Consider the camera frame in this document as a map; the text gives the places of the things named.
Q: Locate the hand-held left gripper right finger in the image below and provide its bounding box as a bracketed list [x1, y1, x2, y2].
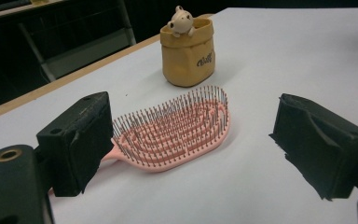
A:
[268, 92, 358, 202]

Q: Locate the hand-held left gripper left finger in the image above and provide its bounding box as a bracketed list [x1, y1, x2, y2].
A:
[36, 91, 115, 198]

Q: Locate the brown cup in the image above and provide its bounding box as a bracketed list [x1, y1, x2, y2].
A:
[159, 5, 216, 88]

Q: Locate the grey metal table frame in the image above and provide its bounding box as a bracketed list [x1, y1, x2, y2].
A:
[18, 0, 137, 83]

